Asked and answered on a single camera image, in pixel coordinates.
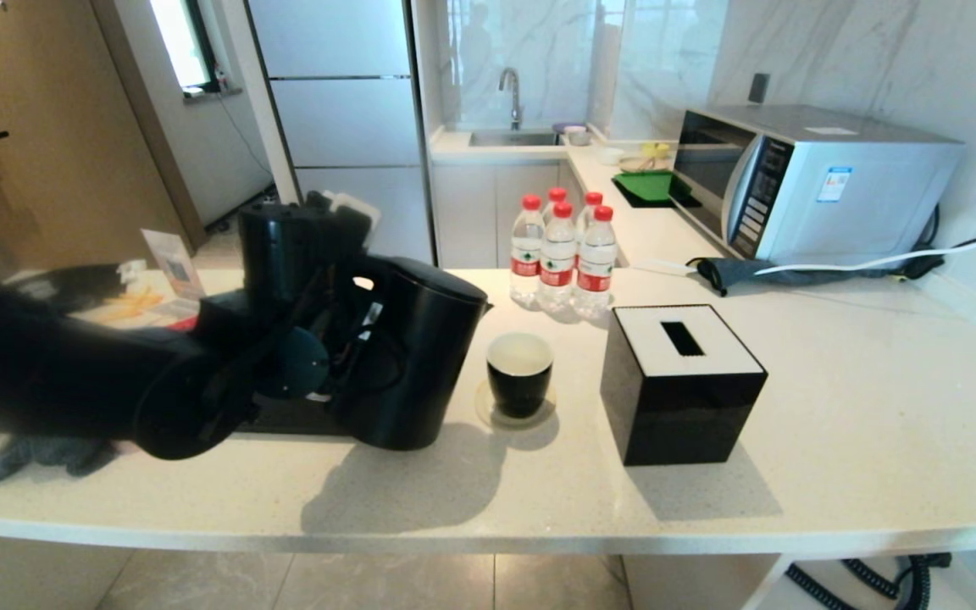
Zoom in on black electric kettle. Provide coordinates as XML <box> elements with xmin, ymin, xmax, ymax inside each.
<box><xmin>331</xmin><ymin>257</ymin><xmax>493</xmax><ymax>452</ymax></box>

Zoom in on black serving tray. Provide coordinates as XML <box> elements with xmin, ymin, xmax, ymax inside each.
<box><xmin>238</xmin><ymin>396</ymin><xmax>355</xmax><ymax>438</ymax></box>

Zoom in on white base cabinet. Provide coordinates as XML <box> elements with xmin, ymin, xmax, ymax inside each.
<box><xmin>433</xmin><ymin>159</ymin><xmax>582</xmax><ymax>270</ymax></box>

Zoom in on clear round coaster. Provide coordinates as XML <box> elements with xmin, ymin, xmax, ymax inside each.
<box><xmin>475</xmin><ymin>379</ymin><xmax>557</xmax><ymax>430</ymax></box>

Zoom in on small paper card sign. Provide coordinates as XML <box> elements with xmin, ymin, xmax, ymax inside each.
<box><xmin>141</xmin><ymin>229</ymin><xmax>205</xmax><ymax>299</ymax></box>

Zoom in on black cup white inside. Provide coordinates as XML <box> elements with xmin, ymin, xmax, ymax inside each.
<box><xmin>486</xmin><ymin>332</ymin><xmax>555</xmax><ymax>419</ymax></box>

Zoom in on water bottles red caps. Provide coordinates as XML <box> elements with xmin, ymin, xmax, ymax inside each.
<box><xmin>510</xmin><ymin>195</ymin><xmax>546</xmax><ymax>308</ymax></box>
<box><xmin>574</xmin><ymin>206</ymin><xmax>618</xmax><ymax>321</ymax></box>

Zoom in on steel kitchen sink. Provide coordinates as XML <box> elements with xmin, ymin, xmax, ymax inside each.
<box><xmin>469</xmin><ymin>129</ymin><xmax>561</xmax><ymax>148</ymax></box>

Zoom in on printed placemat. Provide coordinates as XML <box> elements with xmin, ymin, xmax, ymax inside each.
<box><xmin>5</xmin><ymin>264</ymin><xmax>205</xmax><ymax>333</ymax></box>

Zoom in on chrome kitchen faucet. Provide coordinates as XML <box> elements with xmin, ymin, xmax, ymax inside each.
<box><xmin>498</xmin><ymin>68</ymin><xmax>524</xmax><ymax>131</ymax></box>

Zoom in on window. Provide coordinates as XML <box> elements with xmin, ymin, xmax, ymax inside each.
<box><xmin>149</xmin><ymin>0</ymin><xmax>226</xmax><ymax>96</ymax></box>

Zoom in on green plastic tray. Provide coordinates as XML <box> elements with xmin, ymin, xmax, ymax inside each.
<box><xmin>612</xmin><ymin>170</ymin><xmax>692</xmax><ymax>204</ymax></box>

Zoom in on black tissue box white top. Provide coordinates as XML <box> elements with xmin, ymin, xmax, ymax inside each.
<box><xmin>599</xmin><ymin>304</ymin><xmax>768</xmax><ymax>467</ymax></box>

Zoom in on silver microwave oven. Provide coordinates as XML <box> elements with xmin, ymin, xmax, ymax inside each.
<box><xmin>670</xmin><ymin>105</ymin><xmax>965</xmax><ymax>267</ymax></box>

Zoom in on white power cable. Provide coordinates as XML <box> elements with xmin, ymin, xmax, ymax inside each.
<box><xmin>630</xmin><ymin>193</ymin><xmax>976</xmax><ymax>279</ymax></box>

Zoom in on black coiled cable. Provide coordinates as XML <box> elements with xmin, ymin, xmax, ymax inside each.
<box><xmin>783</xmin><ymin>552</ymin><xmax>952</xmax><ymax>610</ymax></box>

